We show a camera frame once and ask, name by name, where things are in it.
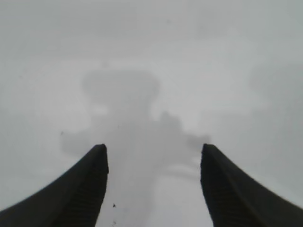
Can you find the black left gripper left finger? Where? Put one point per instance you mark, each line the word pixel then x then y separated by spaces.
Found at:
pixel 71 189

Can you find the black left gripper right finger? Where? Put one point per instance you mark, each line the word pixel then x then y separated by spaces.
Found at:
pixel 236 194

